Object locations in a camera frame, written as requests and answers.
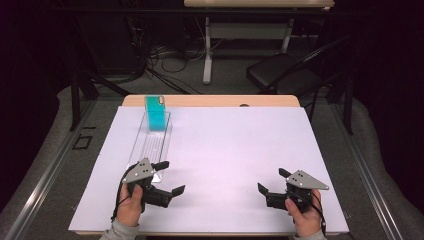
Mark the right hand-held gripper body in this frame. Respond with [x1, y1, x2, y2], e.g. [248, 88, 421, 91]
[265, 169, 330, 213]

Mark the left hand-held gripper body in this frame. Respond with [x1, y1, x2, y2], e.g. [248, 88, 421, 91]
[122, 157, 174, 209]

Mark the clear plastic tray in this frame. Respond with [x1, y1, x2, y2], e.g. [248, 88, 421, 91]
[125, 110, 173, 184]

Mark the translucent phone case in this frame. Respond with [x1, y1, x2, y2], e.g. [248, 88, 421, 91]
[144, 95, 168, 132]

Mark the person's left hand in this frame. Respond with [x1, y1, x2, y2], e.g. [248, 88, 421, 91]
[114, 182, 145, 228]

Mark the person's right hand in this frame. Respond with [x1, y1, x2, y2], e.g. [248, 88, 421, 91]
[284, 188, 323, 238]

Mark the white table cover board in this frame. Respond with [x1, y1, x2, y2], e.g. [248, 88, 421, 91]
[68, 105, 350, 234]

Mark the light wooden table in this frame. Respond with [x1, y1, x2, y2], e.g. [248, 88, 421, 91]
[75, 94, 341, 238]

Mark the black metal stand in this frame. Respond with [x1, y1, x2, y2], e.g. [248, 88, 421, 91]
[68, 19, 133, 132]

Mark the black folding chair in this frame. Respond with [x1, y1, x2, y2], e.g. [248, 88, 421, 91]
[245, 34, 355, 135]

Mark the white-framed desk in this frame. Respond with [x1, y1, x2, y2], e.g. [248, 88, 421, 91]
[183, 0, 335, 85]

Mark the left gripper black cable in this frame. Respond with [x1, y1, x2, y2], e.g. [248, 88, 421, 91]
[110, 164, 138, 223]

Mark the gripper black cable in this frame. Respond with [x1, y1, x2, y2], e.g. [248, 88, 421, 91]
[110, 164, 138, 223]
[298, 189, 328, 237]

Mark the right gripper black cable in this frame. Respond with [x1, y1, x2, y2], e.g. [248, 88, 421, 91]
[298, 189, 328, 237]

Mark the metal floor rail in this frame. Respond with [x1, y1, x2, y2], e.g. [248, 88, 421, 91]
[328, 99, 405, 240]
[3, 99, 98, 240]

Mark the bundle of floor cables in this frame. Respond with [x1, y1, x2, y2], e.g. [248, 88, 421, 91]
[131, 16, 228, 96]

